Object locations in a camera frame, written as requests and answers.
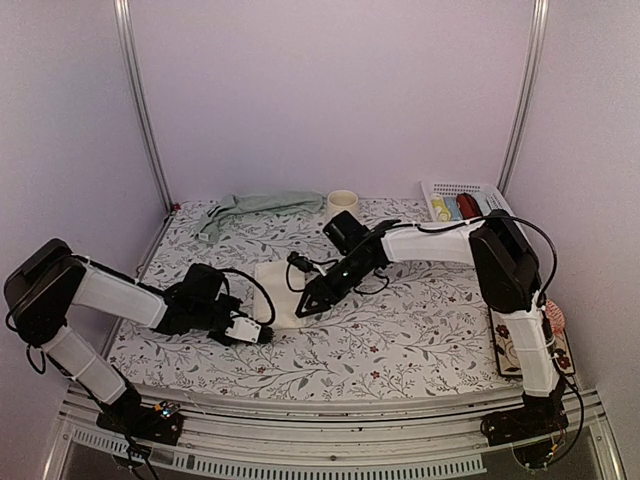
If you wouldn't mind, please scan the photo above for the left aluminium frame post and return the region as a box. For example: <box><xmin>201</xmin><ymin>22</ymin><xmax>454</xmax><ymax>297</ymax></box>
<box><xmin>113</xmin><ymin>0</ymin><xmax>174</xmax><ymax>214</ymax></box>

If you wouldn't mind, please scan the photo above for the right aluminium frame post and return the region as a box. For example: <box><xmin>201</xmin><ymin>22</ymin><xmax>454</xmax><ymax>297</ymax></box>
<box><xmin>497</xmin><ymin>0</ymin><xmax>550</xmax><ymax>196</ymax></box>

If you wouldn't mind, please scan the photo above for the mint green towel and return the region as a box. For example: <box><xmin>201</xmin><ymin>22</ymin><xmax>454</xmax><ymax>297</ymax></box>
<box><xmin>194</xmin><ymin>191</ymin><xmax>324</xmax><ymax>245</ymax></box>

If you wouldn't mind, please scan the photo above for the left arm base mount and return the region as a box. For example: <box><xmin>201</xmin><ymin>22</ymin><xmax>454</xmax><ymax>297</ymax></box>
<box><xmin>96</xmin><ymin>401</ymin><xmax>184</xmax><ymax>446</ymax></box>

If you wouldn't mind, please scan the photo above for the yellow rolled towel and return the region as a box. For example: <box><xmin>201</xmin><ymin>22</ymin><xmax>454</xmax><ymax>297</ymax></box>
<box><xmin>430</xmin><ymin>195</ymin><xmax>451</xmax><ymax>222</ymax></box>

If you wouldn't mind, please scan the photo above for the red rolled towel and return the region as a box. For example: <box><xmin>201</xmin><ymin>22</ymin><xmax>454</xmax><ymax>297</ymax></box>
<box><xmin>455</xmin><ymin>193</ymin><xmax>482</xmax><ymax>220</ymax></box>

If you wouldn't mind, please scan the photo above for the red patterned bowl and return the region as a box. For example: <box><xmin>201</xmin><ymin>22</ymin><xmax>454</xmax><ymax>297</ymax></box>
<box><xmin>545</xmin><ymin>299</ymin><xmax>566</xmax><ymax>335</ymax></box>

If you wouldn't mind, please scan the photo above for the cream ceramic mug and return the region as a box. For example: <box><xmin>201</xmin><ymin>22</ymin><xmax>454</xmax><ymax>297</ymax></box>
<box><xmin>326</xmin><ymin>190</ymin><xmax>359</xmax><ymax>219</ymax></box>

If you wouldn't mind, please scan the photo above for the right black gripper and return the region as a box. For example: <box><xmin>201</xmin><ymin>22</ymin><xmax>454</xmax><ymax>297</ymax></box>
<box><xmin>297</xmin><ymin>253</ymin><xmax>377</xmax><ymax>316</ymax></box>

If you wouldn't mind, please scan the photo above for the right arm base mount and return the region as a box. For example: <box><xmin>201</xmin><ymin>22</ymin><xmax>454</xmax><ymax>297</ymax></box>
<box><xmin>480</xmin><ymin>400</ymin><xmax>569</xmax><ymax>446</ymax></box>

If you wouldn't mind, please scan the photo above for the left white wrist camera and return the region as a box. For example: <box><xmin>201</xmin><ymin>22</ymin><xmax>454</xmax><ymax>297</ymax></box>
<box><xmin>225</xmin><ymin>317</ymin><xmax>274</xmax><ymax>344</ymax></box>

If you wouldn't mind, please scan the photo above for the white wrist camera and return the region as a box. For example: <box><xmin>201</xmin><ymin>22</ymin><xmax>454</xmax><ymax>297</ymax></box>
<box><xmin>287</xmin><ymin>252</ymin><xmax>316</xmax><ymax>273</ymax></box>
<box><xmin>225</xmin><ymin>317</ymin><xmax>274</xmax><ymax>344</ymax></box>

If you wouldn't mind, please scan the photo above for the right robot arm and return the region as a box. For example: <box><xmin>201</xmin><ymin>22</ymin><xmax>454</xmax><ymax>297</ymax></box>
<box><xmin>295</xmin><ymin>209</ymin><xmax>569</xmax><ymax>436</ymax></box>

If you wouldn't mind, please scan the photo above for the floral table mat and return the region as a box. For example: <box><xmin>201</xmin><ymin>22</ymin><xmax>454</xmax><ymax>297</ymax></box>
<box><xmin>107</xmin><ymin>201</ymin><xmax>520</xmax><ymax>402</ymax></box>

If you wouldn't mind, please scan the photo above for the cream white towel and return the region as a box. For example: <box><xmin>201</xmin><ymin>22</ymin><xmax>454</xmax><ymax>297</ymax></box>
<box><xmin>251</xmin><ymin>260</ymin><xmax>314</xmax><ymax>331</ymax></box>

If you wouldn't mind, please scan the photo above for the light blue rolled towel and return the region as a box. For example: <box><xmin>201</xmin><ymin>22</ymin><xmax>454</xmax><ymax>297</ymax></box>
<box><xmin>444</xmin><ymin>197</ymin><xmax>462</xmax><ymax>221</ymax></box>

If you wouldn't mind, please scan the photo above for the aluminium frame post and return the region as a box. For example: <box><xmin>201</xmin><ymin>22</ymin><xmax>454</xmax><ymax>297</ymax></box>
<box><xmin>113</xmin><ymin>0</ymin><xmax>174</xmax><ymax>214</ymax></box>
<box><xmin>497</xmin><ymin>0</ymin><xmax>550</xmax><ymax>196</ymax></box>

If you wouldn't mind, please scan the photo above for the aluminium front rail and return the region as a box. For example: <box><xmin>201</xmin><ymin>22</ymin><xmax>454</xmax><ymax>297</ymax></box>
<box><xmin>42</xmin><ymin>384</ymin><xmax>626</xmax><ymax>480</ymax></box>

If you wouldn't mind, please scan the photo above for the floral square plate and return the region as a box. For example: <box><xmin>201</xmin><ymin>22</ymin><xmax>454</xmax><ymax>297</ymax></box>
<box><xmin>489</xmin><ymin>310</ymin><xmax>576</xmax><ymax>378</ymax></box>

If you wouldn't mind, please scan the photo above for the white plastic basket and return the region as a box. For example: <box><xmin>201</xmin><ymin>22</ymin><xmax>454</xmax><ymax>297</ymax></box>
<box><xmin>419</xmin><ymin>180</ymin><xmax>513</xmax><ymax>240</ymax></box>

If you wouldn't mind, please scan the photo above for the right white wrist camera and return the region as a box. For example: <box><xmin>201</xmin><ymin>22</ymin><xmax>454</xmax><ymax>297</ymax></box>
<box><xmin>287</xmin><ymin>252</ymin><xmax>316</xmax><ymax>273</ymax></box>

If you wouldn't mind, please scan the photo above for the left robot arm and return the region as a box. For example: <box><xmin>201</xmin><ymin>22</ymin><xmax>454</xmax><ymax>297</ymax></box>
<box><xmin>3</xmin><ymin>238</ymin><xmax>274</xmax><ymax>434</ymax></box>

